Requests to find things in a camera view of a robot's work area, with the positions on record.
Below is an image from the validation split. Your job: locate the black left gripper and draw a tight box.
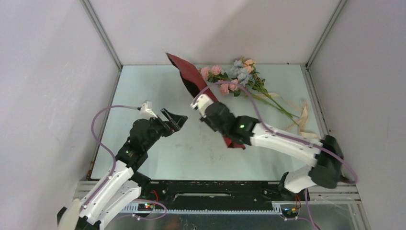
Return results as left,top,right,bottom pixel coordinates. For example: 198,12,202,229
144,108,187,151

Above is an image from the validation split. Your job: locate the red wrapping paper sheet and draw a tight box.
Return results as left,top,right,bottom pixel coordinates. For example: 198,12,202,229
166,52,246,150

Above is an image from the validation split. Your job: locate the pink rose stem with blue bud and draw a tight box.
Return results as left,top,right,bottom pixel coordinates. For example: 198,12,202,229
198,65,229,83

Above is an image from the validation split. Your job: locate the peach rose stem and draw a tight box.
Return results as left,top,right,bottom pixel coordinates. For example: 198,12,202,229
239,59,298,123

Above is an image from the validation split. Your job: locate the cream ribbon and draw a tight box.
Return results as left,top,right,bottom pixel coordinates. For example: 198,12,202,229
252,92,319,138

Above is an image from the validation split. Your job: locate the blue flower stem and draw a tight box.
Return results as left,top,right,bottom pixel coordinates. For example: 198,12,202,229
230,58,247,80

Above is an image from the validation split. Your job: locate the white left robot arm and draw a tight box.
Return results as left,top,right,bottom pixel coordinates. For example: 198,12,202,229
57,108,188,230

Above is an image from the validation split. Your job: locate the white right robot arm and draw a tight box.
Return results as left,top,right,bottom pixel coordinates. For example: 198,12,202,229
192,100,344,200

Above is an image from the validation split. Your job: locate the left circuit board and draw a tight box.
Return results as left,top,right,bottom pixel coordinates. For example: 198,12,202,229
137,203,155,211

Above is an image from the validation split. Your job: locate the circuit board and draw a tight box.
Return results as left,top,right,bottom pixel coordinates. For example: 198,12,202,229
137,203,155,211
281,208,300,221

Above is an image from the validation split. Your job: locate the right circuit board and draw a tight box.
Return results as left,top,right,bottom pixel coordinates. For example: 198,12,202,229
281,208,300,221

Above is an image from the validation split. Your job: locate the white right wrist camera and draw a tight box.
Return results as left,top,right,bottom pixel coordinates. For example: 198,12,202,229
191,94,214,118

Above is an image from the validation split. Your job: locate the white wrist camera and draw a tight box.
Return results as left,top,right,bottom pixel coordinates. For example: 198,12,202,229
139,101,158,119
191,94,214,118

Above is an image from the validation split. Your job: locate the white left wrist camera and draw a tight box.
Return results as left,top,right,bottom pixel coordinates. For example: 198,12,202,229
139,101,158,119

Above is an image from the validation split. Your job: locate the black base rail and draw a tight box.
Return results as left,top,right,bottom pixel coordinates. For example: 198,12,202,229
140,180,307,211

